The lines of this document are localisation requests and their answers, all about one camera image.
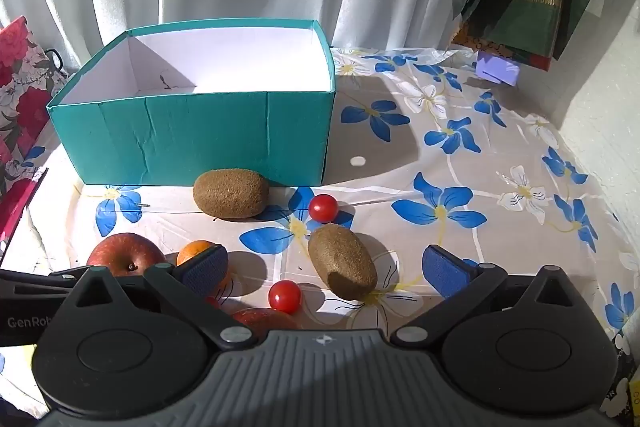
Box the flat-ended brown kiwi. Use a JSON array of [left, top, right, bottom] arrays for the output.
[[307, 224, 379, 301]]

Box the oblong brown kiwi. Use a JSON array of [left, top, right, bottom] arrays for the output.
[[193, 169, 270, 221]]

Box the small orange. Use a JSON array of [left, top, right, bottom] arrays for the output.
[[176, 240, 234, 299]]

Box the pink floral gift bag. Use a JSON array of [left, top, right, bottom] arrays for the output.
[[0, 16, 69, 254]]

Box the teal cardboard box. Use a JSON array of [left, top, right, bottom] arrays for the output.
[[46, 19, 337, 186]]

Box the gold patterned paper bag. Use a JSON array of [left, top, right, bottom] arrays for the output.
[[452, 21, 554, 72]]

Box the blue floral tablecloth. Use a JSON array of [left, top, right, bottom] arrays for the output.
[[0, 47, 640, 427]]

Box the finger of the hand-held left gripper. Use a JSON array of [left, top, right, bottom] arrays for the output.
[[0, 268, 82, 298]]

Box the red orange apple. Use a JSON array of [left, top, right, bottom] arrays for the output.
[[231, 307, 301, 339]]

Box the small purple box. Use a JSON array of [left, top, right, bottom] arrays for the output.
[[475, 51, 521, 86]]

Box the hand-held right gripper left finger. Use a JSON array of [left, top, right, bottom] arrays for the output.
[[64, 244, 255, 351]]

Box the dark red apple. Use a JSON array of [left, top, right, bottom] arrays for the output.
[[86, 233, 168, 278]]

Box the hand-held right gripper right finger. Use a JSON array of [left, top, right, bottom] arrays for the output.
[[389, 244, 581, 351]]

